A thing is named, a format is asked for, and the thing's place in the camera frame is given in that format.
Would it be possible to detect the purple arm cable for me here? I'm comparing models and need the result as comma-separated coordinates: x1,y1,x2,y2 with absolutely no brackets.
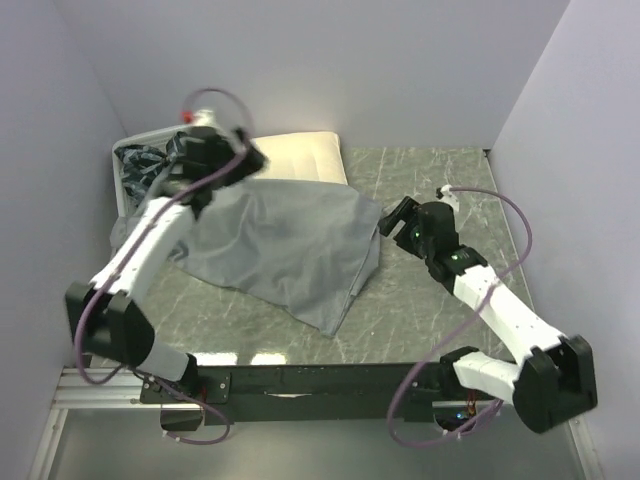
72,88,235,447
387,185,534,447

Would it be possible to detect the dark patterned cloth in basket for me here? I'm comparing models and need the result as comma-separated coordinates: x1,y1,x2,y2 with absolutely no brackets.
114,130,189,209

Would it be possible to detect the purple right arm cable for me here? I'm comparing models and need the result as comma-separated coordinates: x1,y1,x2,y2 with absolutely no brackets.
387,185,534,447

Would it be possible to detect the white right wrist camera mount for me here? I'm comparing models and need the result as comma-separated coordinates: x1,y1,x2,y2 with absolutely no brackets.
436,184,460,211

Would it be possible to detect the white plastic basket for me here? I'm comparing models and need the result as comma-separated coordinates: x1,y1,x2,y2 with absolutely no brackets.
110,125,191,221

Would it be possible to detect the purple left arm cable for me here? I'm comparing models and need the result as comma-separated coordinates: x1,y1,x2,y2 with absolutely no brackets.
72,88,235,447

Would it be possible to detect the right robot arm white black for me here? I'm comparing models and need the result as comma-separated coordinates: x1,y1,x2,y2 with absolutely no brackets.
378,190,598,433

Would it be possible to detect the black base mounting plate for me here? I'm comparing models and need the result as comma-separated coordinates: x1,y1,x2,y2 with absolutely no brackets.
139,360,501,427

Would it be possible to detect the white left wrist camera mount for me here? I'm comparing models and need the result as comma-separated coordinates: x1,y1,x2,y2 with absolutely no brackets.
181,109,219,130

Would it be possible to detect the cream pillow with bear print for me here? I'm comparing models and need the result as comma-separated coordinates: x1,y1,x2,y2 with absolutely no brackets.
253,131,348,185

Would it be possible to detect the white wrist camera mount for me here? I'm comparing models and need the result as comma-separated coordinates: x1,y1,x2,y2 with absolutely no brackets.
436,184,460,211
181,109,219,130

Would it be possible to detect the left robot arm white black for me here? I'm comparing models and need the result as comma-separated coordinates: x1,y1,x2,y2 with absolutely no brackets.
65,126,267,402

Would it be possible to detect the grey pillowcase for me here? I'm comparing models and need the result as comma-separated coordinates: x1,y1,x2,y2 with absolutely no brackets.
109,177,384,339

